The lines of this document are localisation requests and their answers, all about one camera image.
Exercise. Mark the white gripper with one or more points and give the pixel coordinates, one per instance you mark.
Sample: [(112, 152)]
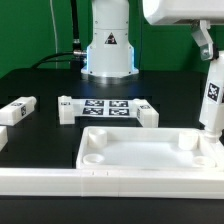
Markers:
[(170, 12)]

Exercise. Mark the white desk top tray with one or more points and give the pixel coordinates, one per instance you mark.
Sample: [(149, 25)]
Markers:
[(148, 149)]

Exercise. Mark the white U-shaped marker base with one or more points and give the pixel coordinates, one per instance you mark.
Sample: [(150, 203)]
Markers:
[(140, 109)]

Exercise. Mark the white front fence rail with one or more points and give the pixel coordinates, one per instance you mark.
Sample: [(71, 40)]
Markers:
[(120, 183)]

